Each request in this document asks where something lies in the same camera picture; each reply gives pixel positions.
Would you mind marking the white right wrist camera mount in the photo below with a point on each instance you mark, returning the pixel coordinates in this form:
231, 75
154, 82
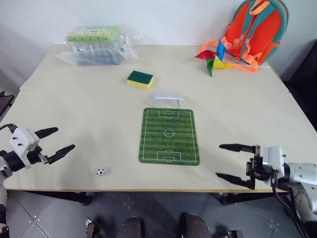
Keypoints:
273, 158

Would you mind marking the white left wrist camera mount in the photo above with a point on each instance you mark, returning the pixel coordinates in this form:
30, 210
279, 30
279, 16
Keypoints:
22, 140

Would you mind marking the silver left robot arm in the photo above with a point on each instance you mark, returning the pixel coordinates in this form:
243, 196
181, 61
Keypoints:
12, 160

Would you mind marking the green soccer field mat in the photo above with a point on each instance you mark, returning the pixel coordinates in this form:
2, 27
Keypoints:
169, 146

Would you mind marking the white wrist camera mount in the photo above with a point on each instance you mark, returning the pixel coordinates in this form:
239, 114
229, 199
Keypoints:
22, 140
273, 158

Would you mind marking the small white toy goal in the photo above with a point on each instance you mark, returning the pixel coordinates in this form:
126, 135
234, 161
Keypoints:
168, 100

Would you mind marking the small soccer ball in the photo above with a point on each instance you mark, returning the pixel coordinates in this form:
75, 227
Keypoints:
101, 172

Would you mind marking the clear bag with green-lidded box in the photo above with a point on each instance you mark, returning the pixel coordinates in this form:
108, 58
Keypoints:
95, 47

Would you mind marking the orange and teal backpack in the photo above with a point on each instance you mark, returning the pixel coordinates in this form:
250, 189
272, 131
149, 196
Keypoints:
257, 32

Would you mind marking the dark rounded shape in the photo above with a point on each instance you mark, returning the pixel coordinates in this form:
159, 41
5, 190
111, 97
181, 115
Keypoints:
131, 228
194, 226

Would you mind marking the colourful paper pinwheel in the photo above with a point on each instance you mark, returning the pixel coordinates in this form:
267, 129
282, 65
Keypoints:
218, 58

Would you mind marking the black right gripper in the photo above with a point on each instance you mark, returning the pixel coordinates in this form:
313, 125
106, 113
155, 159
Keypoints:
258, 171

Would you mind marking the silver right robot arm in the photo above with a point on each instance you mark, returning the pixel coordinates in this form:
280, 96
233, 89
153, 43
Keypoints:
302, 173

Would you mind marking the black table frame bar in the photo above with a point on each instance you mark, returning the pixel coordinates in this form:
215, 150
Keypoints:
67, 196
247, 197

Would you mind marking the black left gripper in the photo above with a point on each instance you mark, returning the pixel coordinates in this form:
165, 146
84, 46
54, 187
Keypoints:
34, 154

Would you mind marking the yellow sponge with green pad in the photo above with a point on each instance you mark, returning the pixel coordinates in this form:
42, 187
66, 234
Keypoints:
140, 78

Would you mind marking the dark framed object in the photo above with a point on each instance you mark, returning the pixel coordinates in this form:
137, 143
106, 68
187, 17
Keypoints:
4, 102

